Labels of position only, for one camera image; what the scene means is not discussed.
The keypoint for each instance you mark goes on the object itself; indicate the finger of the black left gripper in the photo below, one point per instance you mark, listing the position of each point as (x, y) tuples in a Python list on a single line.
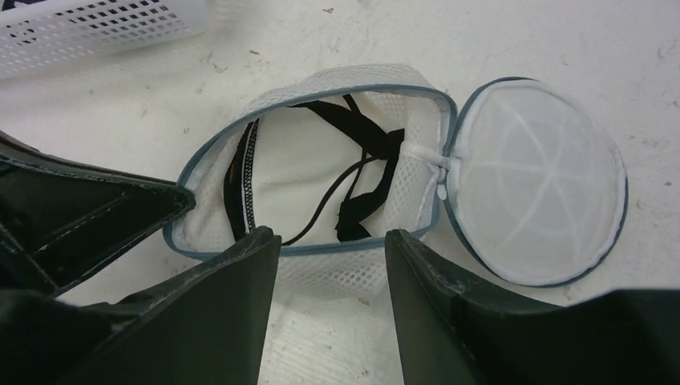
[(63, 221)]

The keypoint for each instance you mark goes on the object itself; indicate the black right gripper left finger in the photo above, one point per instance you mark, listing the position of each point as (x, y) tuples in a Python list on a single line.
[(206, 325)]

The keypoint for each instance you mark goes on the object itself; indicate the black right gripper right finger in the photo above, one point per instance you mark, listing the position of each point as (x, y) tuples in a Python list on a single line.
[(454, 327)]

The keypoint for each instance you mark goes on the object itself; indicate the white perforated plastic basket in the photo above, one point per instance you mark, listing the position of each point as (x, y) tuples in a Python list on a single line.
[(36, 35)]

